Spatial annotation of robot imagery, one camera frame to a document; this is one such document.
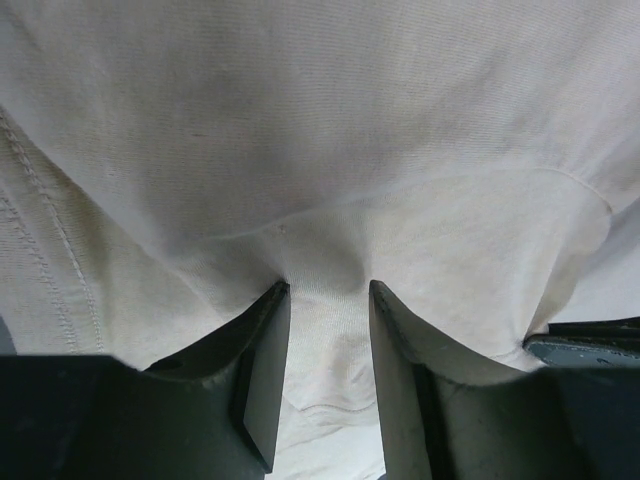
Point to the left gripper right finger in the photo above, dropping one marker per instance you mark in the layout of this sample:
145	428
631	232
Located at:
445	411

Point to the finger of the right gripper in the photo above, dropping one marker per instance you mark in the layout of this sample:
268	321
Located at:
601	344

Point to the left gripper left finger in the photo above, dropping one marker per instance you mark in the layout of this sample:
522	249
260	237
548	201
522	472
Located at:
231	384

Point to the beige t shirt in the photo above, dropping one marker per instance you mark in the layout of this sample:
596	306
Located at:
163	163

